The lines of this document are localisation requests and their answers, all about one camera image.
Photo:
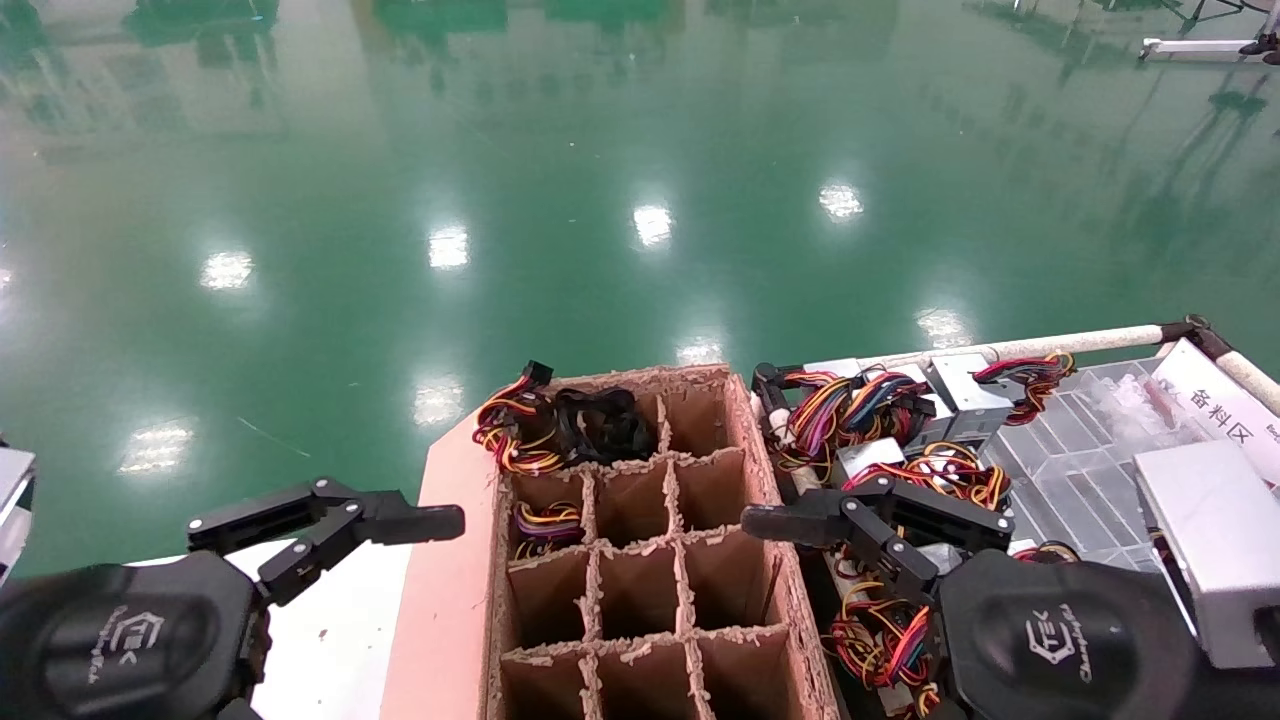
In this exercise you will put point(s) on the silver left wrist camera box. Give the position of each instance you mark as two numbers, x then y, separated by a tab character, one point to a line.
12	500

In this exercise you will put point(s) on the white wheeled equipment stand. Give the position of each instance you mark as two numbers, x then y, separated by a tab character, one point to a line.
1190	48

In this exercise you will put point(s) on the clear acrylic divider tray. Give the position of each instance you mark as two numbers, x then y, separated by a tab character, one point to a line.
1080	480

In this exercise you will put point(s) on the brown cardboard divider box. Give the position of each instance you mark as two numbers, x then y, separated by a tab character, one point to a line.
640	590

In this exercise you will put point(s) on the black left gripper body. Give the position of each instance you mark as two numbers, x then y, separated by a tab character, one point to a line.
130	640

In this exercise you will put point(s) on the pink foam board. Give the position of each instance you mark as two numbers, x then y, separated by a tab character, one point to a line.
440	620

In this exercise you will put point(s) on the clear plastic parts bag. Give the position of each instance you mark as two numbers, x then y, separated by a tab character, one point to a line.
1140	405

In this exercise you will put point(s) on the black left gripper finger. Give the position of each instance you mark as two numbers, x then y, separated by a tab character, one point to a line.
420	524
238	712

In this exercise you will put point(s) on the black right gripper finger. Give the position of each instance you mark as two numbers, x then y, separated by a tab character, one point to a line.
790	523

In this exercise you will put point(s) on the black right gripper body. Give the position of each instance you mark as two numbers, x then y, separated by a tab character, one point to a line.
1060	640

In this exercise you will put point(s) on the white sign black Chinese text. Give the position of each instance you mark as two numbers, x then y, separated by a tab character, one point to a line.
1215	405

